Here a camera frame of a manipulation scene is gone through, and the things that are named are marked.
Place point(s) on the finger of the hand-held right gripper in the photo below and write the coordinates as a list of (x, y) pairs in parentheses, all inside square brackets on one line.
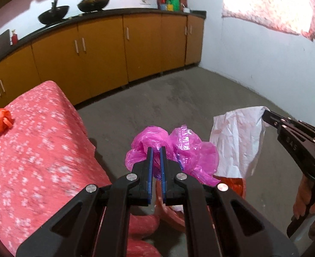
[(299, 125), (294, 146)]

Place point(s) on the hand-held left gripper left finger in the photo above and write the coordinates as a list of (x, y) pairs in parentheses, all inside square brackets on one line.
[(150, 174)]

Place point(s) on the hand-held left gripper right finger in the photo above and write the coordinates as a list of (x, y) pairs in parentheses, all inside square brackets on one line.
[(163, 174)]

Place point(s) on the pink plastic bag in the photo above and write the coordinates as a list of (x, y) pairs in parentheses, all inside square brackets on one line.
[(195, 155)]

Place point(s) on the red plastic bin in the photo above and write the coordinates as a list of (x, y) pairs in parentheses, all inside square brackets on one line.
[(169, 218)]

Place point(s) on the white plastic bag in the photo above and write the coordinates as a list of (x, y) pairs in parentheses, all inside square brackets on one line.
[(235, 144)]

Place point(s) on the person's right hand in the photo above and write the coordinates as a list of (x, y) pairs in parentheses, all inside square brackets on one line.
[(303, 195)]

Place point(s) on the orange-red plastic bag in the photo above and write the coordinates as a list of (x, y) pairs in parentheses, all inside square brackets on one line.
[(236, 184)]

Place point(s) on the red floral bedsheet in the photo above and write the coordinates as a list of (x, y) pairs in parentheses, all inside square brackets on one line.
[(39, 152)]

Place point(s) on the wooden base cabinets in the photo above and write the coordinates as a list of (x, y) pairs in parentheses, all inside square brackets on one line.
[(101, 56)]

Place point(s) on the pale floral curtain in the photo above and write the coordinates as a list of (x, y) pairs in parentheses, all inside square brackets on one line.
[(267, 0)]

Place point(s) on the knotted red plastic bag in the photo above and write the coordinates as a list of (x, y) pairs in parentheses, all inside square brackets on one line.
[(1, 120)]

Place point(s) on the small white cup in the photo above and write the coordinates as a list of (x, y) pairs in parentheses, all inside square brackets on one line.
[(186, 10)]

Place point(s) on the black countertop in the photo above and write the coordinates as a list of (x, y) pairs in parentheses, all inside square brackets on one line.
[(93, 18)]

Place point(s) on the black wok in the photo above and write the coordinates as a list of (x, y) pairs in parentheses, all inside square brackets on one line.
[(94, 2), (53, 14)]

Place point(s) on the red bottle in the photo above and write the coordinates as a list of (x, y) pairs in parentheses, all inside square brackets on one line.
[(14, 38)]

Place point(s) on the white wall socket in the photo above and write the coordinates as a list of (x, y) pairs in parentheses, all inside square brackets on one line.
[(145, 2)]

